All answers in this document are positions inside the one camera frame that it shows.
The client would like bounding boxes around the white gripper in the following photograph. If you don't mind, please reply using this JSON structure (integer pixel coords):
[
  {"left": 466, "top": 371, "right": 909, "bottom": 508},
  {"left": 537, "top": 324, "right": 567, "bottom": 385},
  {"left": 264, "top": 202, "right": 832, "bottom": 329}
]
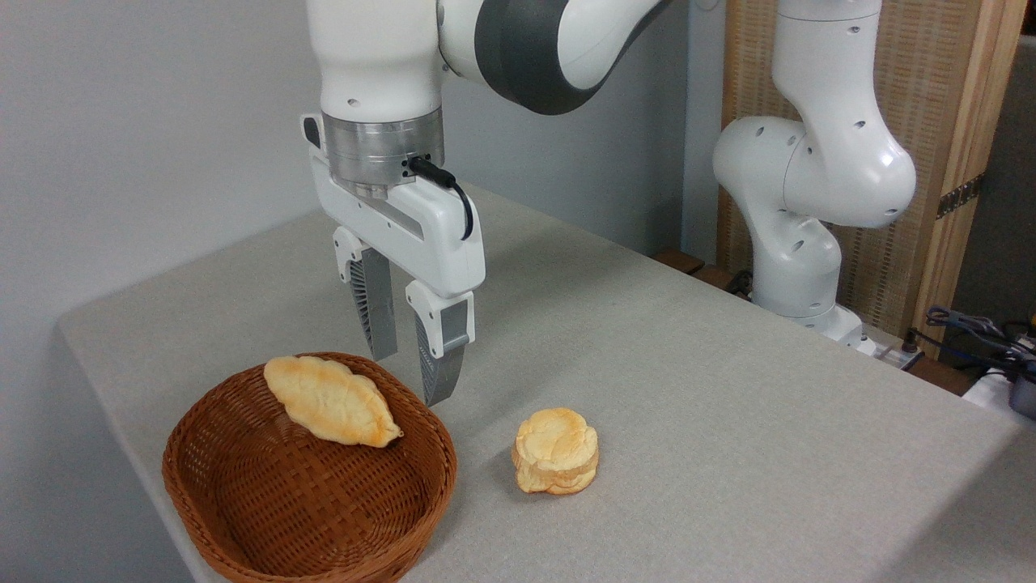
[{"left": 301, "top": 113, "right": 486, "bottom": 407}]

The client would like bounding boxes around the long croissant-shaped bread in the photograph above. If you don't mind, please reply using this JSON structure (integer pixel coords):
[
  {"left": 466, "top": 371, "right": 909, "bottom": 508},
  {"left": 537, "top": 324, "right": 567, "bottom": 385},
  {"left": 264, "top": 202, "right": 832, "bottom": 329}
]
[{"left": 263, "top": 356, "right": 404, "bottom": 448}]

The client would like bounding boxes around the round layered bread roll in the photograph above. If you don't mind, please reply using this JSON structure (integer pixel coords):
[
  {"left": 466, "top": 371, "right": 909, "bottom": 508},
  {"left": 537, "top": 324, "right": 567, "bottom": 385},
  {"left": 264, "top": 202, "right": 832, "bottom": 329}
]
[{"left": 511, "top": 408, "right": 601, "bottom": 496}]

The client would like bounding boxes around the brown woven wicker basket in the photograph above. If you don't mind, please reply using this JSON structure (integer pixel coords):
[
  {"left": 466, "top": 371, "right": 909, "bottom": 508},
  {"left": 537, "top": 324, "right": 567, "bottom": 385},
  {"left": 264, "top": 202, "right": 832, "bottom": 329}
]
[{"left": 162, "top": 351, "right": 459, "bottom": 583}]

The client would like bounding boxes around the black metal screen hinge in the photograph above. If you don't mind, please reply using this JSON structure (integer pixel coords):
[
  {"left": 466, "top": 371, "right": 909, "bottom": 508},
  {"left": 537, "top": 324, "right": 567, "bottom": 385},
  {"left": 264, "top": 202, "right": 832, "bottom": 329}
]
[{"left": 936, "top": 172, "right": 986, "bottom": 219}]

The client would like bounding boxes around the wooden rattan folding screen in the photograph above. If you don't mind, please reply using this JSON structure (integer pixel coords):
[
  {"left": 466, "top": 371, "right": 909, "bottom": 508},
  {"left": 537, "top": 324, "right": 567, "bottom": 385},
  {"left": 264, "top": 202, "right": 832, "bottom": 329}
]
[{"left": 716, "top": 0, "right": 1029, "bottom": 361}]

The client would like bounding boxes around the grey box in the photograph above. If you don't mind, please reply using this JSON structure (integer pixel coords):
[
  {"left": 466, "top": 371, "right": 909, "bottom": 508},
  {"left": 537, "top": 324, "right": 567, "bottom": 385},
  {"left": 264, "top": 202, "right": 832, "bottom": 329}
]
[{"left": 1008, "top": 364, "right": 1036, "bottom": 420}]

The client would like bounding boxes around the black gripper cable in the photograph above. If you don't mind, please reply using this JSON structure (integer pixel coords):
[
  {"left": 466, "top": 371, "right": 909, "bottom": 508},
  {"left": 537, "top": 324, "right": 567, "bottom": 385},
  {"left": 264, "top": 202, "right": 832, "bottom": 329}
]
[{"left": 407, "top": 156, "right": 475, "bottom": 242}]

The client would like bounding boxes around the dark tangled cable bundle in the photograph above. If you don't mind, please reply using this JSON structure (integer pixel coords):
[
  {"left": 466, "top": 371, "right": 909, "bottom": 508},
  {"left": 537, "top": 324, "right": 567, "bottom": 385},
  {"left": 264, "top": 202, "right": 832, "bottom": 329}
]
[{"left": 902, "top": 306, "right": 1036, "bottom": 381}]

